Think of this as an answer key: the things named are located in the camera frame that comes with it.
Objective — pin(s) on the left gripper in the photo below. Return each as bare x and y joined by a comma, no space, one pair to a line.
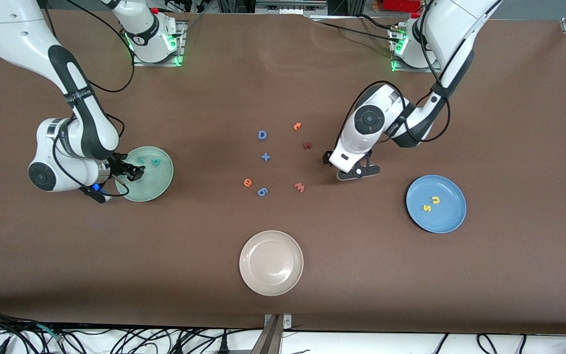
325,158

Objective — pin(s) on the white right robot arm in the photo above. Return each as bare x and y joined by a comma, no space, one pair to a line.
13,29

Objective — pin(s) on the pink letter w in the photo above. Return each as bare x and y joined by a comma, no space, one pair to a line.
299,187

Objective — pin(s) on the blue plate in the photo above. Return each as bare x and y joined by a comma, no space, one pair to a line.
447,216

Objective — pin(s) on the brown table cover sheet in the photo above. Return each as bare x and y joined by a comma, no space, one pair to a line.
67,270

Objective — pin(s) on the blue number 6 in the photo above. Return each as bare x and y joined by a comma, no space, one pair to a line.
262,192

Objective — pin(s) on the red box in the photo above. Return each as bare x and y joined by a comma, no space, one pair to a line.
401,5

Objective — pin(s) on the mint green plate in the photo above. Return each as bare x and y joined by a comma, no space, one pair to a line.
153,184

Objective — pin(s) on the beige plate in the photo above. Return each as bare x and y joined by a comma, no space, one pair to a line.
271,263

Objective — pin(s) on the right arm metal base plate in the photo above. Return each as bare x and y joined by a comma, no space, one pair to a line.
140,62

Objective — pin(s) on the aluminium frame rail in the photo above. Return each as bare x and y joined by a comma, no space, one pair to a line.
290,7

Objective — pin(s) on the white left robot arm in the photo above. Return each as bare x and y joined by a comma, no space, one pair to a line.
460,29

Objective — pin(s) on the black power plug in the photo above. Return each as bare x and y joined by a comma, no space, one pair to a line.
223,346

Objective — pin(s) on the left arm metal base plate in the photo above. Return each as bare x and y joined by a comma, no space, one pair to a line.
401,69

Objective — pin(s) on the blue letter D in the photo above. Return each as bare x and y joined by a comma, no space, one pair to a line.
259,135

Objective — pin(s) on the aluminium frame post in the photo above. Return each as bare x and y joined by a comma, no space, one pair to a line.
269,339

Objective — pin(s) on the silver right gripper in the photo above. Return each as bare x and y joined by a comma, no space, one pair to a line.
118,166

